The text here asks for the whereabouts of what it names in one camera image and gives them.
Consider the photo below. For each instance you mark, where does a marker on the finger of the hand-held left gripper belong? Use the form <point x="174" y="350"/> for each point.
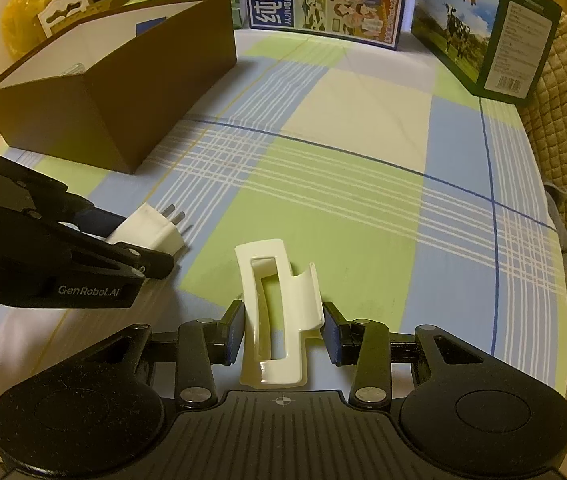
<point x="148" y="262"/>
<point x="98" y="221"/>

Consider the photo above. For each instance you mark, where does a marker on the blue medicine box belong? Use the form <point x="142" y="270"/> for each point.
<point x="151" y="26"/>

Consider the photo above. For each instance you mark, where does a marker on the brown cardboard box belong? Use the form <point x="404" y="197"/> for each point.
<point x="113" y="105"/>

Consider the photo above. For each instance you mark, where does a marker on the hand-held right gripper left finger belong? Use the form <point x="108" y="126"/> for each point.
<point x="236" y="332"/>

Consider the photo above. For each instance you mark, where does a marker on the blue illustrated milk carton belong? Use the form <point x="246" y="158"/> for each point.
<point x="323" y="0"/>

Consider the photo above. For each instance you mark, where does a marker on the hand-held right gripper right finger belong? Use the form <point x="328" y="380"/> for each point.
<point x="332" y="334"/>

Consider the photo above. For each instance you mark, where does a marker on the checked tablecloth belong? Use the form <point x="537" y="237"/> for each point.
<point x="353" y="170"/>

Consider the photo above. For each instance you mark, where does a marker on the white plug charger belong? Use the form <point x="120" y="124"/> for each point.
<point x="148" y="232"/>

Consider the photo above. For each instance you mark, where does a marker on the dark green milk carton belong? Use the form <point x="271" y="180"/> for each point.
<point x="513" y="45"/>

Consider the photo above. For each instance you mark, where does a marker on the yellow plastic bag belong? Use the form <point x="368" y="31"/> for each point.
<point x="28" y="10"/>

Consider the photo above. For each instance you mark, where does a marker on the grey-blue towel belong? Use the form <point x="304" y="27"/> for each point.
<point x="559" y="220"/>

